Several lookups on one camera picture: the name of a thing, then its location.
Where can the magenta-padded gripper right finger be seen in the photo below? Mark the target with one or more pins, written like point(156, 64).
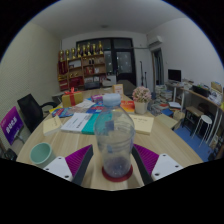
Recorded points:
point(165, 165)

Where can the wooden side desk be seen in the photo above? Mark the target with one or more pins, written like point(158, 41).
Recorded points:
point(193, 95)

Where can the yellow gift box red ribbon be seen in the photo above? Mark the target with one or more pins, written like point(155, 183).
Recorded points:
point(71, 99)

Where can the orange book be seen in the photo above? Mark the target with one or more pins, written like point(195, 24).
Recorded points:
point(127, 106)

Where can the small pink box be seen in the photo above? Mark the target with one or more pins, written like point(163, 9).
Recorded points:
point(96, 98)

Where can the white and teal book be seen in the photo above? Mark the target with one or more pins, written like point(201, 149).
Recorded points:
point(78, 122)

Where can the potted pink flowers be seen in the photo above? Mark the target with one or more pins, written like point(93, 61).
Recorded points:
point(141, 95)

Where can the beige book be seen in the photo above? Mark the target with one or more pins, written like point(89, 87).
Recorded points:
point(144, 124)
point(51, 126)

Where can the blue colourful book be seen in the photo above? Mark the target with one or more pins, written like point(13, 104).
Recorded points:
point(63, 112)

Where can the black tripod stand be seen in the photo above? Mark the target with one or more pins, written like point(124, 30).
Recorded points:
point(142, 75)

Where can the dark wooden stool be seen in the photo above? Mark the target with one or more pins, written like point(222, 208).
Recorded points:
point(190, 111)

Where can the black office chair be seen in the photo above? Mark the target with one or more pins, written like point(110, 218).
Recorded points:
point(30, 111)

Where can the white round stool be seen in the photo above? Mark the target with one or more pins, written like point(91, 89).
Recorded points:
point(205, 119)

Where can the black computer monitor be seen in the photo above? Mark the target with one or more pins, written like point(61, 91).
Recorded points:
point(174, 75)

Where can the purple sign board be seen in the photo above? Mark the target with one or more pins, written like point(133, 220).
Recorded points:
point(11, 125)

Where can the black round bag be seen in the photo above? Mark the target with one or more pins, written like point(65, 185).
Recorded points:
point(9, 154)

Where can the white air conditioner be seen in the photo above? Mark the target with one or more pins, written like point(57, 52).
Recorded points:
point(155, 40)

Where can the small wooden box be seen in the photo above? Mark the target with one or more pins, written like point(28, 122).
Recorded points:
point(117, 89)

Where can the stack of books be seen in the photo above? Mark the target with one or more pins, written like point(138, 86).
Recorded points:
point(163, 95)

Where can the clear plastic water bottle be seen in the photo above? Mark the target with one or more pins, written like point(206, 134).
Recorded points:
point(114, 140)

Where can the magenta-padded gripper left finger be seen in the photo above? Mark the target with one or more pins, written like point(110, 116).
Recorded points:
point(58, 168)

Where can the flat round red coaster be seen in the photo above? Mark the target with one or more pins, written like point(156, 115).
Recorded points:
point(110, 178)

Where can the wooden shelf unit with trophies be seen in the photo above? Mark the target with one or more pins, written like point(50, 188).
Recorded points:
point(83, 70)

